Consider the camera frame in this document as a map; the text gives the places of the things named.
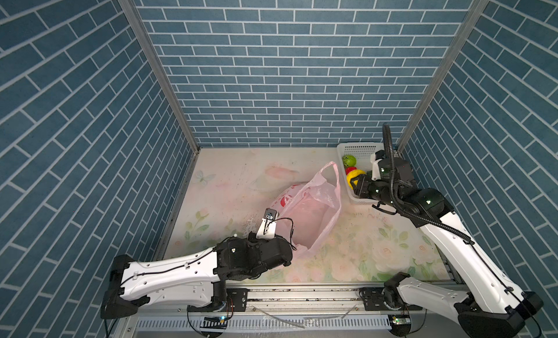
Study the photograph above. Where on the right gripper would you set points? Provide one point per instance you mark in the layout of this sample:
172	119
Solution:
363	180

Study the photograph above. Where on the white perforated plastic basket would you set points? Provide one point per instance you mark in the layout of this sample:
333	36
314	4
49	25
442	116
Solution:
365	154

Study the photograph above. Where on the red apple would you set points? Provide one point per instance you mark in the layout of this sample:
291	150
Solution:
349	169

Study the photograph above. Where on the light green bumpy fruit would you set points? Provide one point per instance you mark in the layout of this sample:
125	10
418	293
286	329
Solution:
349	161

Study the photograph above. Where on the pink plastic bag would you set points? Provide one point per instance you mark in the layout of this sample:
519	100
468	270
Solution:
307	212

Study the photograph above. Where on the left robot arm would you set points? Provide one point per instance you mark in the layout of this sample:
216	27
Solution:
197	280

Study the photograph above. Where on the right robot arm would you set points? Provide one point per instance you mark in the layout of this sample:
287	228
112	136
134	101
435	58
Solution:
492	305

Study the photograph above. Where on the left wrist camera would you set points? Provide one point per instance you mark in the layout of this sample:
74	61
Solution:
267	229

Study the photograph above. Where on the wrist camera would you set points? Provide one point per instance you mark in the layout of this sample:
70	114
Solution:
375	159
267	229

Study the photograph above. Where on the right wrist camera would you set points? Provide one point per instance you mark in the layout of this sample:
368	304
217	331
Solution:
375	159

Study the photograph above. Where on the aluminium front rail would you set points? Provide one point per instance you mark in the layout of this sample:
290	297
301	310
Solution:
322	299

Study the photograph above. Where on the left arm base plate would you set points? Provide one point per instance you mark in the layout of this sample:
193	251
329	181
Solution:
237	301

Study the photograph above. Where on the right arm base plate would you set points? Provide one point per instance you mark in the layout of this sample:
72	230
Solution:
373	300

